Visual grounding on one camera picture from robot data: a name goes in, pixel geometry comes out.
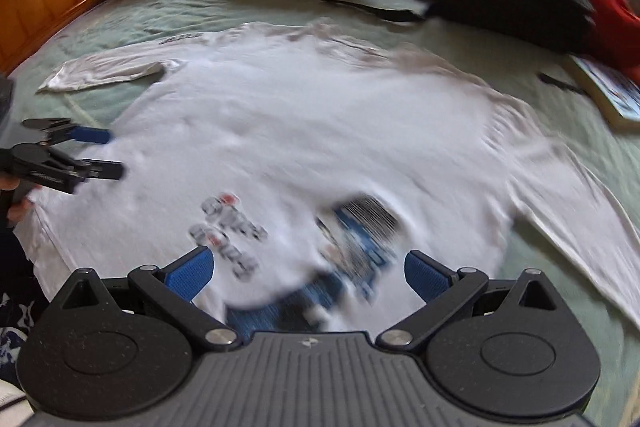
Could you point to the person's left hand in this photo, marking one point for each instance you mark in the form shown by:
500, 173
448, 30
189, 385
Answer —
20, 211

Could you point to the paperback book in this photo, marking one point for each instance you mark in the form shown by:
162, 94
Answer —
610, 94

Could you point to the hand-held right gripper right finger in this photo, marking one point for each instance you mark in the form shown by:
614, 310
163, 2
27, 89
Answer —
425, 274

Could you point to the white printed t-shirt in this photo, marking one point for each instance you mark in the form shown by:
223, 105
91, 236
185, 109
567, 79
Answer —
325, 132

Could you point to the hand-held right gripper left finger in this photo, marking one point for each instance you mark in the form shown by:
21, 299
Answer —
192, 269

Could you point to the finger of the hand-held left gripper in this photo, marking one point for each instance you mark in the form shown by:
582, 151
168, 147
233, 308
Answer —
95, 171
90, 135

